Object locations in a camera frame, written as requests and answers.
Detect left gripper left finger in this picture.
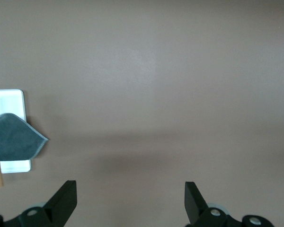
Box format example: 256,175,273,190
0,180,78,227

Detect pink and grey towel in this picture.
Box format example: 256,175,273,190
0,113,49,163

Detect white rack with wooden rods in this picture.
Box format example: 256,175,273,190
0,88,32,189

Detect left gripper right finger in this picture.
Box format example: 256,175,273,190
184,181,274,227

